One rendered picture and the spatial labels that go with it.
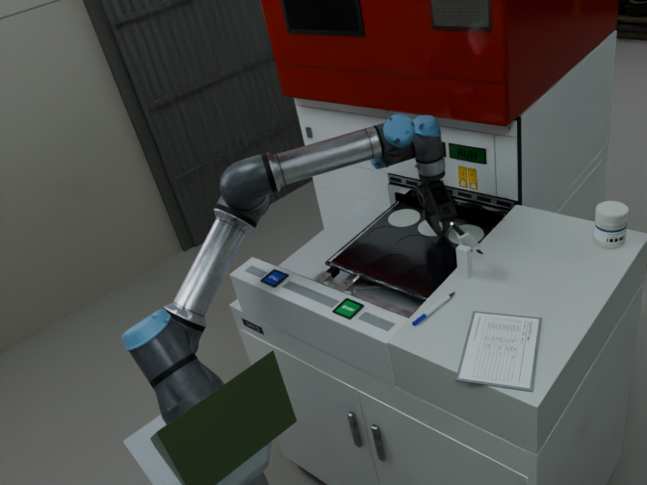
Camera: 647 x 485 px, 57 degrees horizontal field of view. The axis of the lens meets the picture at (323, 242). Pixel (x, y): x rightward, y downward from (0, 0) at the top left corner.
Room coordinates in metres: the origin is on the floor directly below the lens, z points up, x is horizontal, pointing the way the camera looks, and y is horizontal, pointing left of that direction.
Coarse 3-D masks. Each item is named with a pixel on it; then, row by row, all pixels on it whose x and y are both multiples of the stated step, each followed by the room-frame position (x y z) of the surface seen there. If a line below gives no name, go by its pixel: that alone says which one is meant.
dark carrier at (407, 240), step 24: (384, 216) 1.59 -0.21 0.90; (360, 240) 1.49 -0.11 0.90; (384, 240) 1.47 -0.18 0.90; (408, 240) 1.44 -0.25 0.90; (432, 240) 1.41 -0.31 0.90; (480, 240) 1.35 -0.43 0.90; (360, 264) 1.38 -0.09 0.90; (384, 264) 1.35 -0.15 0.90; (408, 264) 1.32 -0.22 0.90; (432, 264) 1.30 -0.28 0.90; (456, 264) 1.27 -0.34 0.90; (408, 288) 1.22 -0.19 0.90; (432, 288) 1.20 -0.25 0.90
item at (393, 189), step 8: (392, 184) 1.71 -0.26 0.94; (400, 184) 1.69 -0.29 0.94; (392, 192) 1.71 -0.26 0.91; (400, 192) 1.68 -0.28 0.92; (408, 192) 1.66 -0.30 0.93; (416, 192) 1.63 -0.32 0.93; (392, 200) 1.71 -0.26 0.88; (456, 200) 1.52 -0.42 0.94; (464, 200) 1.51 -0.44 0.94; (472, 200) 1.50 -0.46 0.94; (464, 208) 1.50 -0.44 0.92; (472, 208) 1.49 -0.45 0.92; (480, 208) 1.46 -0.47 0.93; (488, 208) 1.44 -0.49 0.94; (496, 208) 1.43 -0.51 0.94; (504, 208) 1.42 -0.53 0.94; (456, 216) 1.54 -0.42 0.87; (496, 216) 1.43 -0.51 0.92; (504, 216) 1.41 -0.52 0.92; (488, 224) 1.46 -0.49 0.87
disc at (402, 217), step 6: (402, 210) 1.60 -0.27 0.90; (408, 210) 1.60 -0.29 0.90; (414, 210) 1.59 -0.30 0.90; (390, 216) 1.59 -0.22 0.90; (396, 216) 1.58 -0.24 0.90; (402, 216) 1.57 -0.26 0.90; (408, 216) 1.56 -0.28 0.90; (414, 216) 1.55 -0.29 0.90; (420, 216) 1.55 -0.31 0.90; (390, 222) 1.55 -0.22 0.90; (396, 222) 1.54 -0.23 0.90; (402, 222) 1.53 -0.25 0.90; (408, 222) 1.53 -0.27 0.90; (414, 222) 1.52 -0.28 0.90
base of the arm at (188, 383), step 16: (176, 368) 0.98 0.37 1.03; (192, 368) 0.98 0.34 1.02; (160, 384) 0.96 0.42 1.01; (176, 384) 0.95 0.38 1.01; (192, 384) 0.95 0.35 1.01; (208, 384) 0.95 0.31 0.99; (160, 400) 0.94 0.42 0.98; (176, 400) 0.93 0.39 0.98; (192, 400) 0.91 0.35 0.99; (176, 416) 0.90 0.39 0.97
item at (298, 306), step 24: (264, 264) 1.40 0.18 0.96; (240, 288) 1.36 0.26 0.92; (264, 288) 1.29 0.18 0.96; (288, 288) 1.27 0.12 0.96; (312, 288) 1.24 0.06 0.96; (264, 312) 1.30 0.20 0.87; (288, 312) 1.22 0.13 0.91; (312, 312) 1.15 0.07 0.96; (360, 312) 1.10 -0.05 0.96; (384, 312) 1.08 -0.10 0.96; (312, 336) 1.17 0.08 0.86; (336, 336) 1.10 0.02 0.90; (360, 336) 1.04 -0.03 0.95; (384, 336) 1.00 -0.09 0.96; (360, 360) 1.05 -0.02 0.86; (384, 360) 0.99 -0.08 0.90
